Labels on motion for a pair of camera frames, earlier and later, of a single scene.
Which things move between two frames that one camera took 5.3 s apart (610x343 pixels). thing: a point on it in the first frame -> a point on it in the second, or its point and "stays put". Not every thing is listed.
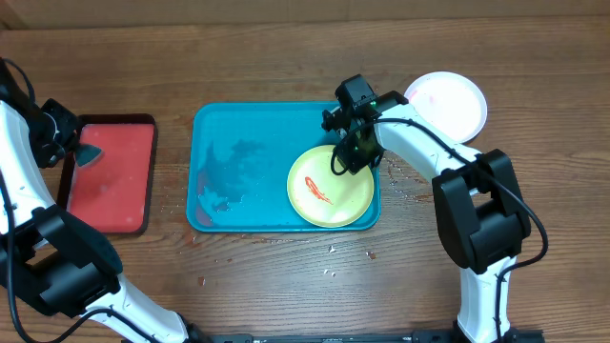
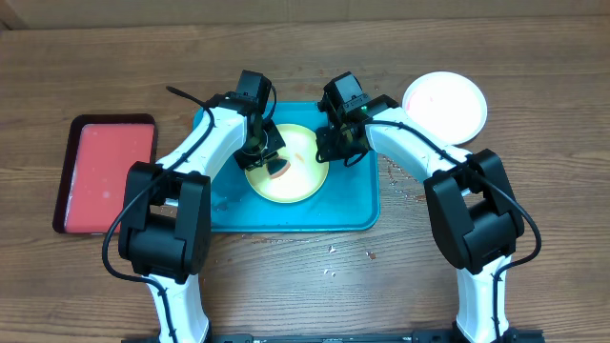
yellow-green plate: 323,198 -> 305,176
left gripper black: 71,120 -> 275,141
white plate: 451,102 stays put
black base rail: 355,336 stays put
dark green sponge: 85,153 -> 275,165
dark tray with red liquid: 113,191 stays put
